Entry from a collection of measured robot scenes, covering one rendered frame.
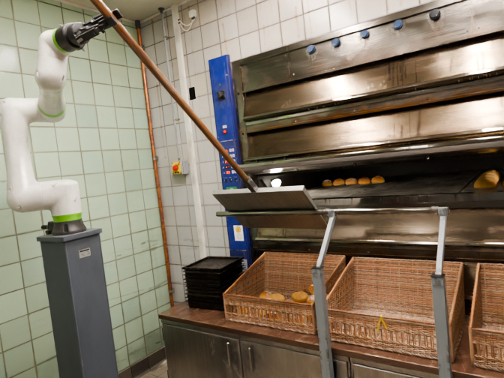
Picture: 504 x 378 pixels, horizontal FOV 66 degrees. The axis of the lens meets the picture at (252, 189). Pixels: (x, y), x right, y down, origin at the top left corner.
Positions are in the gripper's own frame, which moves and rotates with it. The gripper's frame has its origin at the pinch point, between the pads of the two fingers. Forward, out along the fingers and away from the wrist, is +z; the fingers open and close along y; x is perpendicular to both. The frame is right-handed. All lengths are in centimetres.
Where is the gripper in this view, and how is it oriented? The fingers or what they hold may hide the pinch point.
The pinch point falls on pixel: (110, 19)
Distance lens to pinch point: 150.0
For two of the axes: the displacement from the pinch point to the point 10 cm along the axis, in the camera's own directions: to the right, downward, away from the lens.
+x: -4.8, -5.7, -6.7
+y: -2.8, 8.2, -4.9
